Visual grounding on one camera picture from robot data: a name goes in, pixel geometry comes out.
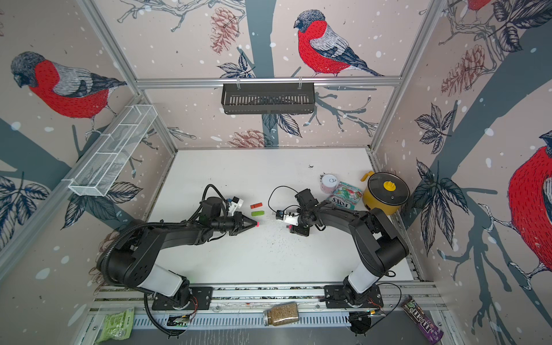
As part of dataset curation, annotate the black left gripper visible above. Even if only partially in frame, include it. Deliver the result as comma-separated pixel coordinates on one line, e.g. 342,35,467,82
211,212,257,236

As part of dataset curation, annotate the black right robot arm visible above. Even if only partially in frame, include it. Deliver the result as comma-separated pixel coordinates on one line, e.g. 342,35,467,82
288,189,410,308

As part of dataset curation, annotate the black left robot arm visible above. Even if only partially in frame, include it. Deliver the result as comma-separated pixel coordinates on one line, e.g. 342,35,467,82
96,184,258,338

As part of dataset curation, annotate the green candy packet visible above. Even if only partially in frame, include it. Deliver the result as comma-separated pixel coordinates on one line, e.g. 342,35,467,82
327,182,362,210

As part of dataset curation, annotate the glass jar with grains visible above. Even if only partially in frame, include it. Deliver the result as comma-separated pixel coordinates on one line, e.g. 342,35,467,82
263,303,299,326

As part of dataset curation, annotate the yellow toy pot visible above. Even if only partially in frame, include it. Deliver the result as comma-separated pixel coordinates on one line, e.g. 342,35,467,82
361,171,411,216

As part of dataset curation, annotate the green snack bag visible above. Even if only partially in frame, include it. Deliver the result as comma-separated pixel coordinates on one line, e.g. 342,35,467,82
96,308,135,344

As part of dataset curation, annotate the purple candy bar pack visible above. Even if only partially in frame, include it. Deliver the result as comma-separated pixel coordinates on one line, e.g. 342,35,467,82
401,296,444,345

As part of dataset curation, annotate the black wire basket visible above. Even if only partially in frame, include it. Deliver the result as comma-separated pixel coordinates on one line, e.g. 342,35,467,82
221,83,316,115

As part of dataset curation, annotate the white wire shelf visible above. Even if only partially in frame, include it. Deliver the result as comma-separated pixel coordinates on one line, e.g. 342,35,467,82
68,104,158,196

